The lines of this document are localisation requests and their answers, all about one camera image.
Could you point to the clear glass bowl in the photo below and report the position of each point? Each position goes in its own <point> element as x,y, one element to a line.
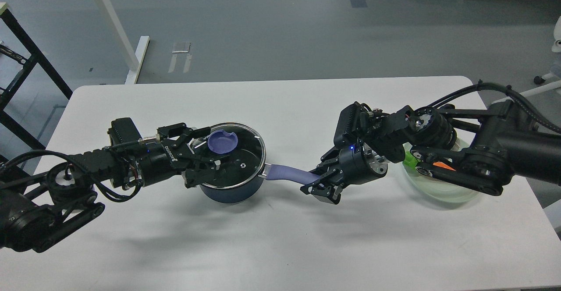
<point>437,190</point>

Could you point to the green toy vegetable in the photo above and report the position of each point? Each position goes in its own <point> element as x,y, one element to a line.
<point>410,160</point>

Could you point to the dark blue saucepan purple handle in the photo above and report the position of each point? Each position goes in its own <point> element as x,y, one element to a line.
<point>269,172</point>

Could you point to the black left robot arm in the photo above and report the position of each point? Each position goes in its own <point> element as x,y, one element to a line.
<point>47,195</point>

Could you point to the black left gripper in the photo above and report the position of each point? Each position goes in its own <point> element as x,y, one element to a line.
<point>161,160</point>

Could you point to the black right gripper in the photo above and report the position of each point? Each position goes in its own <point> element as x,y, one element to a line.
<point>352,165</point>

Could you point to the glass lid purple knob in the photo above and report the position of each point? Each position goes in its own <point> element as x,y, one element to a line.
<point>245,148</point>

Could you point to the black metal rack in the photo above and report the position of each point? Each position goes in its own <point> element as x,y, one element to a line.
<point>36,59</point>

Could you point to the white office chair base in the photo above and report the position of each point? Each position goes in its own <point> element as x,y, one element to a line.
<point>519,53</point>

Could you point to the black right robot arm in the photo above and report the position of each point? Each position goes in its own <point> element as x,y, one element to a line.
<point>477,137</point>

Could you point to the orange toy carrot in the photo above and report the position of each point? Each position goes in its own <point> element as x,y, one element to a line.
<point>443,165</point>

